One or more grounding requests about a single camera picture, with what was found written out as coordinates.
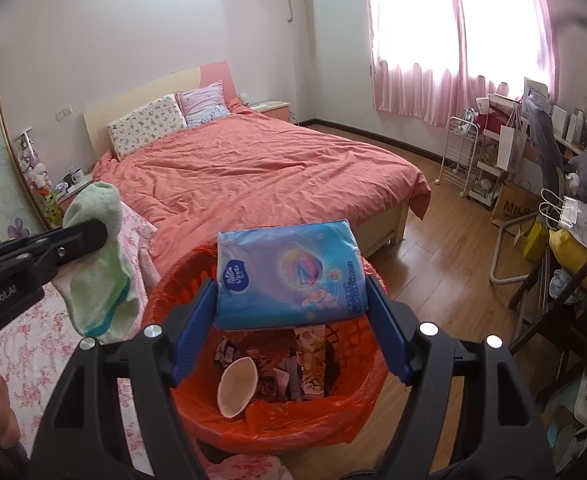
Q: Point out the bed with coral duvet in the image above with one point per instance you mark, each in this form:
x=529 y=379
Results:
x=273 y=170

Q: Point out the blue tissue packet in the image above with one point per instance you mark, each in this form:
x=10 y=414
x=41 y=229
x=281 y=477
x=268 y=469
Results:
x=293 y=275

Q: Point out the light green sock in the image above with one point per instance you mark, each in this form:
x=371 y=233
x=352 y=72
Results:
x=98 y=285

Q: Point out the dark wooden chair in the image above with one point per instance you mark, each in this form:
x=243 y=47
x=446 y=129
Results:
x=548 y=320

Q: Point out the white metal tube frame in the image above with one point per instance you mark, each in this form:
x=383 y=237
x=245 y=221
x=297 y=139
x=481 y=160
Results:
x=498 y=260

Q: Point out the pink floral tablecloth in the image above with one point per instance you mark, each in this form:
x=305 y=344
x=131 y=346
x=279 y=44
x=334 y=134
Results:
x=23 y=360

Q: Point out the orange plastic basket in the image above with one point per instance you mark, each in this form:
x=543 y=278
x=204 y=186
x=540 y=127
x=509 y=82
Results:
x=323 y=410

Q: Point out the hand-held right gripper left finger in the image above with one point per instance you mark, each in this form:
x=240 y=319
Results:
x=193 y=330

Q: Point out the dark brown crumpled wrapper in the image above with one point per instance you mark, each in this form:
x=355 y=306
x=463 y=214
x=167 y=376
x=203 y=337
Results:
x=228 y=352

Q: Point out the brown paper bag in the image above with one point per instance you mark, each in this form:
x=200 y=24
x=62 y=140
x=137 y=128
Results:
x=513 y=207

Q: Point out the white trolley shelf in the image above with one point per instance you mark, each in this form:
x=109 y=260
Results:
x=486 y=180

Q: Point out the floral paper carton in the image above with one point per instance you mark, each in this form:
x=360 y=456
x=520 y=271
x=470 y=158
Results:
x=311 y=365

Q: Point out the boxed toy display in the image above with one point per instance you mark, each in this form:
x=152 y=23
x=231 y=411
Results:
x=26 y=149

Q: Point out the pink curtains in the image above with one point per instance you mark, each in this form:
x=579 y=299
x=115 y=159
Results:
x=408 y=90

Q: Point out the white floral pillow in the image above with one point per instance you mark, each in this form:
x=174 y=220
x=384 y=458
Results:
x=146 y=122

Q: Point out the white paper bag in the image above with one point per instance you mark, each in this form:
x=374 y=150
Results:
x=512 y=147

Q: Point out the white paper bowl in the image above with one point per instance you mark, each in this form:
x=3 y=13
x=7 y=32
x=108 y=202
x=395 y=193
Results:
x=236 y=390

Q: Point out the yellow green plush toy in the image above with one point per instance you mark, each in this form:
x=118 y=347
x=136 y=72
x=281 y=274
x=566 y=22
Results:
x=53 y=207

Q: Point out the beige and pink headboard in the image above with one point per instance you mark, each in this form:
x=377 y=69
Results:
x=138 y=95

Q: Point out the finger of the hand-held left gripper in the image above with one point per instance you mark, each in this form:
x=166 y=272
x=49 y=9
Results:
x=73 y=245

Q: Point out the pink striped pillow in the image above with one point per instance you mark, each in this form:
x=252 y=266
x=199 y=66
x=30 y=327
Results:
x=203 y=105

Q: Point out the white plush toy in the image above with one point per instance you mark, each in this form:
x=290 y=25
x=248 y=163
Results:
x=37 y=175

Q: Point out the grey chair back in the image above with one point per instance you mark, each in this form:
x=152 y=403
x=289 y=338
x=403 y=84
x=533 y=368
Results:
x=546 y=145

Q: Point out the white mug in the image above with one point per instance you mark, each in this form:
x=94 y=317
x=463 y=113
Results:
x=77 y=176

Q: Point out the yellow cushion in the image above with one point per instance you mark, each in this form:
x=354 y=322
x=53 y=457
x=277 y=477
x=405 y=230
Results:
x=578 y=260

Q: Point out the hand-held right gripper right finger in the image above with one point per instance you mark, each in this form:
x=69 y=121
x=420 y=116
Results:
x=388 y=335

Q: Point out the white wall socket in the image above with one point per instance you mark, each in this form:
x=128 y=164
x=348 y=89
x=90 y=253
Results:
x=63 y=112

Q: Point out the pink nightstand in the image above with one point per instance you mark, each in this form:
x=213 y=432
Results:
x=75 y=191
x=273 y=110

